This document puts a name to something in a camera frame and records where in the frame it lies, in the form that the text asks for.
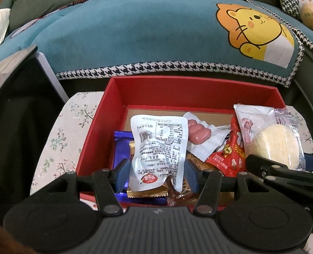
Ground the red cardboard box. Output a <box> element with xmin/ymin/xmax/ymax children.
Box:
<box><xmin>75</xmin><ymin>75</ymin><xmax>287</xmax><ymax>212</ymax></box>

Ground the blue wafer biscuit pack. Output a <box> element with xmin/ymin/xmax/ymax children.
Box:
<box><xmin>113</xmin><ymin>131</ymin><xmax>167</xmax><ymax>206</ymax></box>

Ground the round cake clear wrapper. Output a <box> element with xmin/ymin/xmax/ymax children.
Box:
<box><xmin>233</xmin><ymin>104</ymin><xmax>306</xmax><ymax>171</ymax></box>

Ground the gold foil snack packet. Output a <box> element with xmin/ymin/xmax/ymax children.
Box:
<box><xmin>127</xmin><ymin>141</ymin><xmax>168</xmax><ymax>198</ymax></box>

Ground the teal lion sofa cover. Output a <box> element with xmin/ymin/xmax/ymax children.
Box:
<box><xmin>0</xmin><ymin>0</ymin><xmax>313</xmax><ymax>87</ymax></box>

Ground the orange pastry clear wrapper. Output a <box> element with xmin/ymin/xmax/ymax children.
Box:
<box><xmin>164</xmin><ymin>152</ymin><xmax>221</xmax><ymax>208</ymax></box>

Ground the pink sausage balls packet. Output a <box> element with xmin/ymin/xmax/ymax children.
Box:
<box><xmin>183</xmin><ymin>112</ymin><xmax>231</xmax><ymax>161</ymax></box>

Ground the black side table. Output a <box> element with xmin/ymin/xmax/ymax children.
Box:
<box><xmin>0</xmin><ymin>45</ymin><xmax>68</xmax><ymax>224</ymax></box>

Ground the red Trolli gummy bag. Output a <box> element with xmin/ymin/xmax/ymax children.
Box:
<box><xmin>205</xmin><ymin>115</ymin><xmax>246</xmax><ymax>177</ymax></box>

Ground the white printed snack pouch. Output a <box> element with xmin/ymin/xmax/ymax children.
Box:
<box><xmin>130</xmin><ymin>115</ymin><xmax>189</xmax><ymax>192</ymax></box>

